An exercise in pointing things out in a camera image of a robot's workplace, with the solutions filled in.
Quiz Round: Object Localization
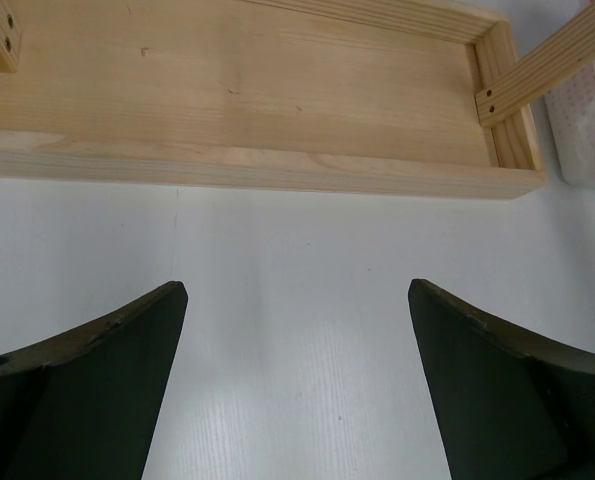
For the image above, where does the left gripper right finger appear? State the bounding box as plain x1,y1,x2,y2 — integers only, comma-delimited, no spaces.
408,279,595,479

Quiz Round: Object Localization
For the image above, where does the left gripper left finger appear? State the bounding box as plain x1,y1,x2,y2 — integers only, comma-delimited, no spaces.
0,281,188,479

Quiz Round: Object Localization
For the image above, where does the wooden hanger rack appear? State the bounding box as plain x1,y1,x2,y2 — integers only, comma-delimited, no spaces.
0,1,595,199

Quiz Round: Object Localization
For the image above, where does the white plastic laundry basket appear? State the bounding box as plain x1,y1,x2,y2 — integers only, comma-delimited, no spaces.
545,61,595,188

